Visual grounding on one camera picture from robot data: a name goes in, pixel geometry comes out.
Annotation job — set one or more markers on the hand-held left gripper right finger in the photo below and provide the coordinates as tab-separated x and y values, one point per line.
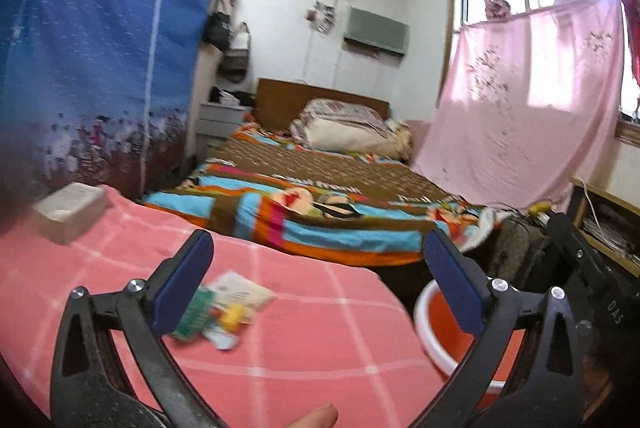
455	288

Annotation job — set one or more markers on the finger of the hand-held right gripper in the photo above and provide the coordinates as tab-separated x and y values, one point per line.
570	238

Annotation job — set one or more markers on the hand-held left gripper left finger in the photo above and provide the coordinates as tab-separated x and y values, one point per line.
182	283

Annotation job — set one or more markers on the orange plastic bucket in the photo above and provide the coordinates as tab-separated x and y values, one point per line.
435	323

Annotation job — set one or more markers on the cream snack packet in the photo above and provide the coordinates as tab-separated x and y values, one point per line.
245	293

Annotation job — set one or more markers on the white labelled packet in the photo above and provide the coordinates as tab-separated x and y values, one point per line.
222	339

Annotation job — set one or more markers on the person's left hand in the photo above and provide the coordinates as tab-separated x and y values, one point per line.
315	419

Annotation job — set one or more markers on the yellow plug adapter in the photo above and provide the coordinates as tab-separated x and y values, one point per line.
540	208

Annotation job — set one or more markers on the stack of papers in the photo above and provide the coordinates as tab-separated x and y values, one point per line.
612	233

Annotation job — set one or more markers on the wooden desk shelf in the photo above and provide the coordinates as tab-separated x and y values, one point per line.
610	195

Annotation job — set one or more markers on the pink checked blanket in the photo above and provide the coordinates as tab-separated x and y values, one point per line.
300	333

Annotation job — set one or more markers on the beige cardboard box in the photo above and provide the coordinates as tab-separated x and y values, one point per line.
70	208

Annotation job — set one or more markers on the pink floral hanging sheet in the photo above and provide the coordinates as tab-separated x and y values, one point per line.
500	118

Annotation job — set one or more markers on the yellow crumpled cloth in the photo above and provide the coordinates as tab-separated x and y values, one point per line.
397	136

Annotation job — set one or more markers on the colourful patterned bedsheet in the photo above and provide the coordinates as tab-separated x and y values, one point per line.
325	188

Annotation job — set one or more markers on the white bedside cabinet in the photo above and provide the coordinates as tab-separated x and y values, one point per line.
220	118

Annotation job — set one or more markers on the beige pillows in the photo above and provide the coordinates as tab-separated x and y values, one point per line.
350	136

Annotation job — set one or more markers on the black and white clothes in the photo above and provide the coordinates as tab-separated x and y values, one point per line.
235	97

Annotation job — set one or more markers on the wooden bed headboard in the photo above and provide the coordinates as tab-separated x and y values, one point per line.
280	103

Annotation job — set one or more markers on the floral pillow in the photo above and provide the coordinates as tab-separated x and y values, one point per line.
340	111

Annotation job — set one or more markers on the grey hanging bag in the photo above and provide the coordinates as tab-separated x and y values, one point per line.
235	58

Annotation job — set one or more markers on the black hanging bag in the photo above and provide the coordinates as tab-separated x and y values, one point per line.
217	31

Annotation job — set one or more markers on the blue dotted wardrobe cover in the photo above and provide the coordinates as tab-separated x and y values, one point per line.
100	33

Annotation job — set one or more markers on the green cloth covered wall unit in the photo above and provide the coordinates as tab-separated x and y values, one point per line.
375	31

